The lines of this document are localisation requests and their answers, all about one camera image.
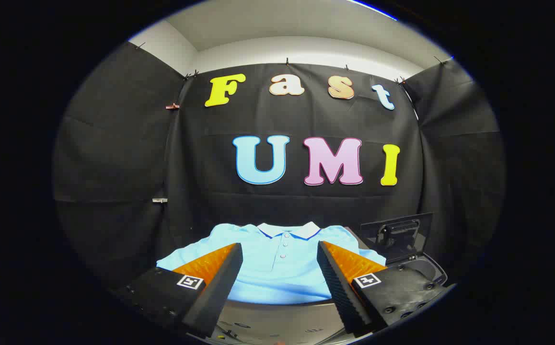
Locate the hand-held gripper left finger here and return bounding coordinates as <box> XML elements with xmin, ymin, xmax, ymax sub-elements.
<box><xmin>112</xmin><ymin>242</ymin><xmax>244</xmax><ymax>338</ymax></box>

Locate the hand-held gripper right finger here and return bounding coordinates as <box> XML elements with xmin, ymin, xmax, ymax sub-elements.
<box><xmin>317</xmin><ymin>241</ymin><xmax>451</xmax><ymax>336</ymax></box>

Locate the light blue polo shirt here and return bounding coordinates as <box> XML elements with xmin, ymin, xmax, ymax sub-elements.
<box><xmin>156</xmin><ymin>221</ymin><xmax>387</xmax><ymax>305</ymax></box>

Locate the glass washing machine lid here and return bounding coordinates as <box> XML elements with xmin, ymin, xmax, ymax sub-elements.
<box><xmin>359</xmin><ymin>213</ymin><xmax>434</xmax><ymax>265</ymax></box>

